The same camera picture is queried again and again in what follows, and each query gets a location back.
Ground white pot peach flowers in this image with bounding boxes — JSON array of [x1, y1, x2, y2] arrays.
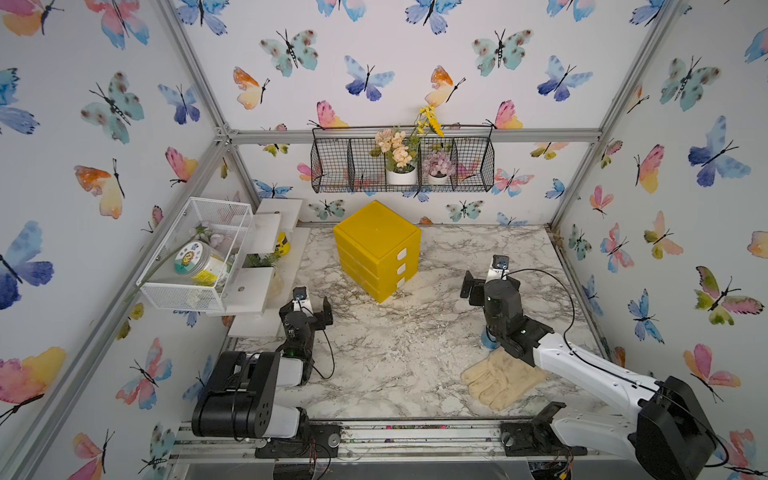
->
[[370, 128, 418, 187]]

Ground white pot green plant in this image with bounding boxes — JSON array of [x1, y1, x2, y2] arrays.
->
[[243, 252, 280, 268]]

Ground clear mesh box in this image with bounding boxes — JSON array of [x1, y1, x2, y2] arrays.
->
[[136, 197, 254, 313]]

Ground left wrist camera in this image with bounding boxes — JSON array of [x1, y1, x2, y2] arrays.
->
[[292, 286, 313, 316]]

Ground white pot purple flowers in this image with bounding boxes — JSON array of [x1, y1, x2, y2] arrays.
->
[[424, 150, 456, 186]]

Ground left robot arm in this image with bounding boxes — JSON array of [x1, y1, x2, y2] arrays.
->
[[191, 297, 333, 441]]

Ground aluminium front rail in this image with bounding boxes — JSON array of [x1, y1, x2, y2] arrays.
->
[[171, 417, 610, 464]]

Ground yellow toy figure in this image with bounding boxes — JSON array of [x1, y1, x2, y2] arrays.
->
[[274, 232, 291, 258]]

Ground yellow drawer cabinet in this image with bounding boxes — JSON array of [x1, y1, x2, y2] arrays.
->
[[333, 201, 422, 303]]

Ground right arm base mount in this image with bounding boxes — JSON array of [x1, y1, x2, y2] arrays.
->
[[499, 401, 588, 457]]

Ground round jar colourful lid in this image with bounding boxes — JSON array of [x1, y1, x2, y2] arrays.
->
[[173, 240, 231, 286]]

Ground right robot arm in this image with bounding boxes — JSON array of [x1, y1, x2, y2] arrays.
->
[[460, 257, 726, 479]]

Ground white stepped shelf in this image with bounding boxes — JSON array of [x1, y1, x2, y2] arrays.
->
[[221, 199, 310, 338]]

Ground black wire wall basket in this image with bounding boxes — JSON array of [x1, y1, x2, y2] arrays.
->
[[310, 124, 496, 194]]

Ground cream work glove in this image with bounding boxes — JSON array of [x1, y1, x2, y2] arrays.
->
[[460, 349, 548, 412]]

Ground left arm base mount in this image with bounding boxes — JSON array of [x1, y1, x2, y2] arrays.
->
[[254, 422, 342, 460]]

